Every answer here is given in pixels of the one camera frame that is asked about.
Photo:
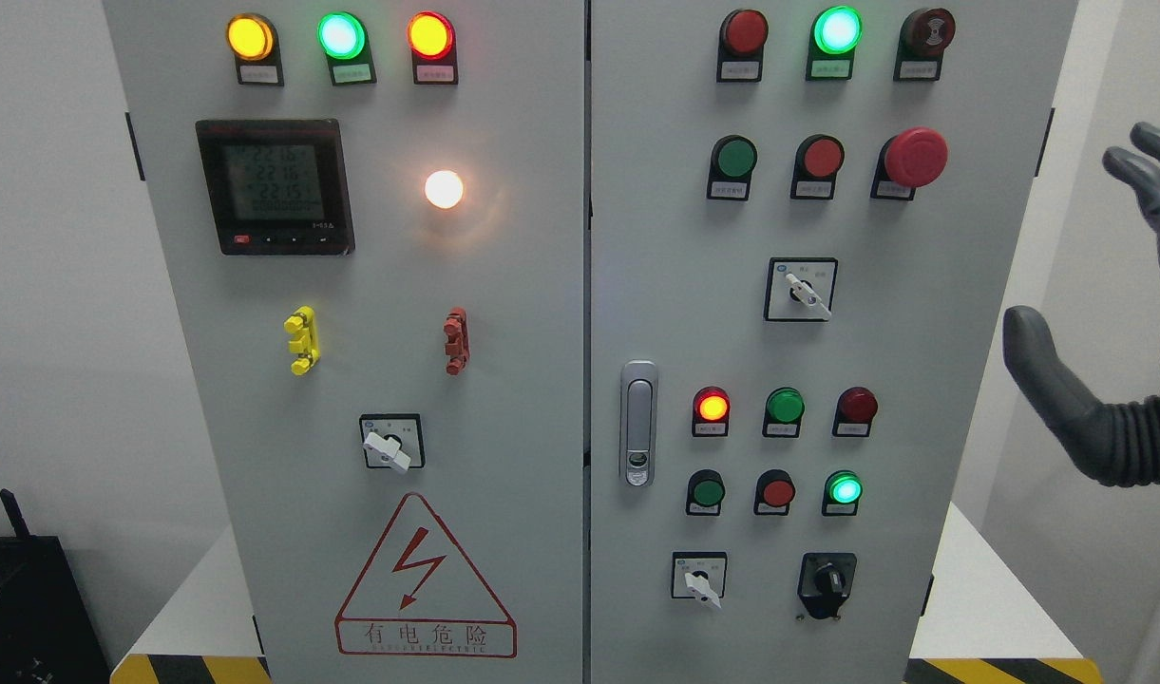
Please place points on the gray robotic hand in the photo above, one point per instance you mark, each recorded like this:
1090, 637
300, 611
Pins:
1115, 444

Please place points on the lit green indicator lower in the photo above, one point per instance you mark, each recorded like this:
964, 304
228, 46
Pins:
841, 494

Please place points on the green indicator middle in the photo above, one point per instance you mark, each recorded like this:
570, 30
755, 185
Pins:
784, 410

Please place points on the red emergency stop button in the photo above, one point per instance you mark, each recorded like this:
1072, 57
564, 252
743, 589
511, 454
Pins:
912, 159

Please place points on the red push button lower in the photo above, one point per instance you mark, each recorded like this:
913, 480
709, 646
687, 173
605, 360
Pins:
775, 492

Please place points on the red push button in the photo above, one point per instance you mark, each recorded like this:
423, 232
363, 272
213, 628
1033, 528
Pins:
775, 492
817, 161

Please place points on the right cabinet door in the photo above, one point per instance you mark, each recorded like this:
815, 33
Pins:
680, 280

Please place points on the cabinet door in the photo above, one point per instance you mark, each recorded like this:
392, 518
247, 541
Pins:
503, 439
680, 280

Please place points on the red push button upper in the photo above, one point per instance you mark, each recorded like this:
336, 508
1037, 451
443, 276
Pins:
817, 161

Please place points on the lit red indicator middle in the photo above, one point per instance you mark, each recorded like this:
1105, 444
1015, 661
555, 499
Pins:
710, 415

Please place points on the green push button lower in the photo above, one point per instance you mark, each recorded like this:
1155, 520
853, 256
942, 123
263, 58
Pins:
705, 493

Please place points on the green push button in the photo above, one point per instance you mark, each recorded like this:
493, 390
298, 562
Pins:
705, 493
732, 162

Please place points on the black red buzzer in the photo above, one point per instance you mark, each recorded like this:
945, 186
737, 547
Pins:
924, 37

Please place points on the green push button upper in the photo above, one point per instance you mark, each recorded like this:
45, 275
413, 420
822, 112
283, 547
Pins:
732, 162

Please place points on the bright green indicator top right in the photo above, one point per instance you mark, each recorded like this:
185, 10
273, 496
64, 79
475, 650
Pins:
834, 36

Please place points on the dark red indicator top right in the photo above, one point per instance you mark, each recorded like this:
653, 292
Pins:
741, 46

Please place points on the red terminal clip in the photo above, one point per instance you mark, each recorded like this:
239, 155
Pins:
456, 346

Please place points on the red high voltage warning sign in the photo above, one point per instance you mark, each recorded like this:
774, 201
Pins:
419, 594

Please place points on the white glowing lamp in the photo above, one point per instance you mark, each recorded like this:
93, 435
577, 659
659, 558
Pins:
444, 189

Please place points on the left cabinet door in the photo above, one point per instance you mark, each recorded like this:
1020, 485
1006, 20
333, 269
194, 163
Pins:
503, 439

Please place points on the red-orange indicator light top left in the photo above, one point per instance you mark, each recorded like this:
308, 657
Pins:
432, 49

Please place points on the yellow terminal clip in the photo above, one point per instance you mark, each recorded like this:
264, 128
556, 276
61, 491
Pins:
303, 342

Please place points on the green indicator light top left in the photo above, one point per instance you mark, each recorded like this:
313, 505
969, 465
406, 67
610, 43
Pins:
347, 48

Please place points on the black digital power meter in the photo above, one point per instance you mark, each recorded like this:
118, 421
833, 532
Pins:
277, 187

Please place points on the yellow indicator light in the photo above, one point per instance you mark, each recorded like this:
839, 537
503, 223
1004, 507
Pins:
256, 49

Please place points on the black box with antenna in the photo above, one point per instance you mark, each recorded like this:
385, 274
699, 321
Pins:
45, 631

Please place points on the black rotary switch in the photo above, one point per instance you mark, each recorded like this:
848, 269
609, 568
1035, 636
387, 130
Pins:
824, 583

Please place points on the silver door latch handle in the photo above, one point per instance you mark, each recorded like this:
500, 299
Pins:
637, 434

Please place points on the left door gray rotary switch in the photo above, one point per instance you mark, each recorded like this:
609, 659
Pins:
392, 441

